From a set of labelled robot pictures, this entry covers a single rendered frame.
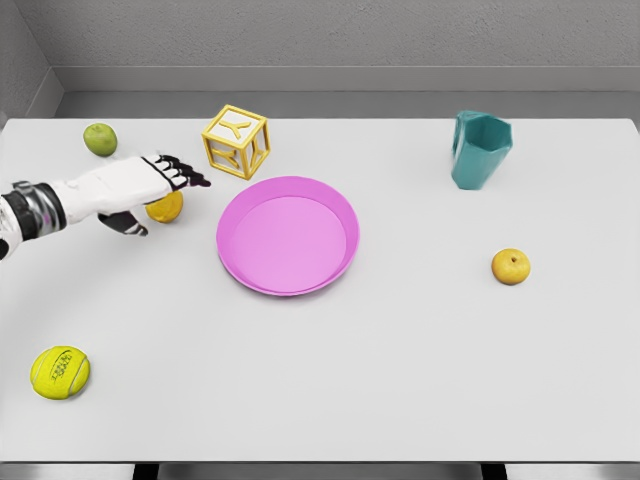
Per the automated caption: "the yellow pear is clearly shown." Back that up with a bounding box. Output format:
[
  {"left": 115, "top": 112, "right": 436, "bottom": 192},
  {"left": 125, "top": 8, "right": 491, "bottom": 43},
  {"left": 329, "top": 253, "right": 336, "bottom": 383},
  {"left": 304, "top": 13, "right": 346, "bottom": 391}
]
[{"left": 491, "top": 248, "right": 532, "bottom": 286}]

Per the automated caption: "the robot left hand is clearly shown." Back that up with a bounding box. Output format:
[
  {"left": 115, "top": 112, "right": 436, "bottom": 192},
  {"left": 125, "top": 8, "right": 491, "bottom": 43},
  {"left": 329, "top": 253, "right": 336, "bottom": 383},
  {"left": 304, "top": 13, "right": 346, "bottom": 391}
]
[{"left": 87, "top": 153, "right": 212, "bottom": 238}]

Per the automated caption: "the teal cup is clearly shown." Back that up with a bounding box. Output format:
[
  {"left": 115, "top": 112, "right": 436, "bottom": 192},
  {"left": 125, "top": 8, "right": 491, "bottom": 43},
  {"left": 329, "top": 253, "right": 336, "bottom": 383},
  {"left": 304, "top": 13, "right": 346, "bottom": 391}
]
[{"left": 450, "top": 110, "right": 514, "bottom": 191}]

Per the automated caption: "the green apple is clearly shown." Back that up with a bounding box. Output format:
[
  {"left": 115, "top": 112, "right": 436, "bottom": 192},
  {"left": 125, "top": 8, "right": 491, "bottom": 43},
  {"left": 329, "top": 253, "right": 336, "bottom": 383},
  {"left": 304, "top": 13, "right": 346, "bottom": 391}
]
[{"left": 82, "top": 122, "right": 119, "bottom": 158}]

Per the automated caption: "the yellow tennis ball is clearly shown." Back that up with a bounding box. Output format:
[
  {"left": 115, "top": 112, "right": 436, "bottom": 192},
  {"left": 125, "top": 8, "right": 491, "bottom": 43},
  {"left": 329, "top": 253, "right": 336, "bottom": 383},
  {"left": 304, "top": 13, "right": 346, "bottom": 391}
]
[{"left": 29, "top": 345, "right": 91, "bottom": 401}]

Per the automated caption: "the yellow letter block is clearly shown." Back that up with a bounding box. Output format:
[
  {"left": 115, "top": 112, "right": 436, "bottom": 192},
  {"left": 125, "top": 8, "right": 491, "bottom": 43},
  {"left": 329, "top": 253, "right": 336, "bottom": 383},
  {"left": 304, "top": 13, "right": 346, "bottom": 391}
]
[{"left": 201, "top": 103, "right": 272, "bottom": 181}]

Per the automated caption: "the yellow lemon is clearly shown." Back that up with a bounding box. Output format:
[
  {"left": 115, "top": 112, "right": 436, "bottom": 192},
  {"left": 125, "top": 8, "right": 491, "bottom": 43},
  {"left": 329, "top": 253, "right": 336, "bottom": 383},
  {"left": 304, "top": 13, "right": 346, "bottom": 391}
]
[{"left": 144, "top": 190, "right": 185, "bottom": 224}]

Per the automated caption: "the pink plate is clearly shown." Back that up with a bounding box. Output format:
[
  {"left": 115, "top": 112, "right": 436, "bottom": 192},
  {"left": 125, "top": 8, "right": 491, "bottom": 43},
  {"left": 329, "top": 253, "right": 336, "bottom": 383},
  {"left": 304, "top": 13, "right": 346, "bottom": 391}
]
[{"left": 215, "top": 175, "right": 361, "bottom": 298}]

